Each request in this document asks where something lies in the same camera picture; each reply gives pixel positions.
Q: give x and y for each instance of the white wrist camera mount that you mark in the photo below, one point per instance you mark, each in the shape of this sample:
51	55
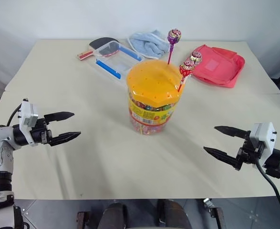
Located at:
263	138
27	117

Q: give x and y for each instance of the pink fabric bag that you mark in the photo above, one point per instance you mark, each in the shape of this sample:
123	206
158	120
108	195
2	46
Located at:
218	65

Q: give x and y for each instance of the table tennis paddle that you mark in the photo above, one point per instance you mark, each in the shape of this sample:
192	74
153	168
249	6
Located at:
99	43

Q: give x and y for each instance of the purple wrapped lollipop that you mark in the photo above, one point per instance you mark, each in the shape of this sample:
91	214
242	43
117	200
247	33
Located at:
174	36

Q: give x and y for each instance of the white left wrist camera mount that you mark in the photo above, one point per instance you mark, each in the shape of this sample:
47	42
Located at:
27	117

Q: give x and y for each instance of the orange plastic jar lid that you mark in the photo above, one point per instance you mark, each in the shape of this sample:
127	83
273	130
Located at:
151	81

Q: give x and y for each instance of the brown metal bracket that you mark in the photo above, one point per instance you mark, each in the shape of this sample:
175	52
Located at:
217	217
82	220

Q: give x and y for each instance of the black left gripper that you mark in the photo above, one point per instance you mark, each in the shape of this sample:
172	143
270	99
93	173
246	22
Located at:
40	132

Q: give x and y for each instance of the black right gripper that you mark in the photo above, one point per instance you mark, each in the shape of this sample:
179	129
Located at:
248	152

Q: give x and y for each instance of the dark rounded shape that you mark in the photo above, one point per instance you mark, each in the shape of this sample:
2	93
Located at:
174	214
113	215

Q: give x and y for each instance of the light blue towel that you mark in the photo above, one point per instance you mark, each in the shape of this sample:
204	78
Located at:
149	44

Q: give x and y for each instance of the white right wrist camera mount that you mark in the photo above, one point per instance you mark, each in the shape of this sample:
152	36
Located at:
263	138

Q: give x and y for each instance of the red gold wrapped lollipop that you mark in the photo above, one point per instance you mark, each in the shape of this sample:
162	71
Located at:
196	56

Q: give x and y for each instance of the clear plastic lollipop jar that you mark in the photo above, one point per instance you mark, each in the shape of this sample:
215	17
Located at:
151	119

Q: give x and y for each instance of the clear box with blue clips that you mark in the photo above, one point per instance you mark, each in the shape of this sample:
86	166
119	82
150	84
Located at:
120	63

